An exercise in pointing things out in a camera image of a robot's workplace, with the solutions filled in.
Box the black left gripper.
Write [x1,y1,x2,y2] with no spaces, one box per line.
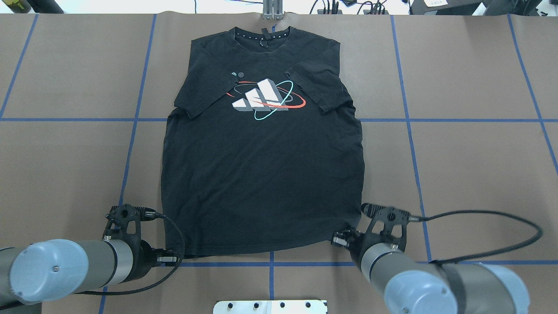
[127,239,184,280]

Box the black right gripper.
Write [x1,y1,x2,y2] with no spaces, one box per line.
[331,230,375,266]

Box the black printed t-shirt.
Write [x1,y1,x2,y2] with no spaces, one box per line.
[161,27,365,258]

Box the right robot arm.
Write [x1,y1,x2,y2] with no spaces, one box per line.
[331,230,531,314]

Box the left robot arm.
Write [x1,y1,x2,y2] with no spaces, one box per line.
[1,238,183,314]

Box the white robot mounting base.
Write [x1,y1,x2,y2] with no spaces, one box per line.
[213,299,329,314]

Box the left orange-port hub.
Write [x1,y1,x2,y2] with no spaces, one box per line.
[310,0,342,15]

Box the yellow-green labelled bottle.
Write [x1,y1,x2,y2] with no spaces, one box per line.
[1,0,32,14]

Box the black braided left cable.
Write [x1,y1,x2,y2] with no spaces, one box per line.
[76,210,186,294]

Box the black braided cable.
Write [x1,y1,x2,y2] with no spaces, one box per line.
[410,210,544,265]
[76,210,186,294]

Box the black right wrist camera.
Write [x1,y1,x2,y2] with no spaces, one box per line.
[361,203,411,252]

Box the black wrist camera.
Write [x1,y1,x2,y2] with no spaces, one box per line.
[102,204,159,245]
[361,203,411,252]

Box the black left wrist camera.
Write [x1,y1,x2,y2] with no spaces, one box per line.
[102,204,159,245]

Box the black braided right cable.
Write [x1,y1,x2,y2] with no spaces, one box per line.
[410,210,544,265]

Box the aluminium frame post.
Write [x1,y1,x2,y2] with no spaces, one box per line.
[262,0,284,20]

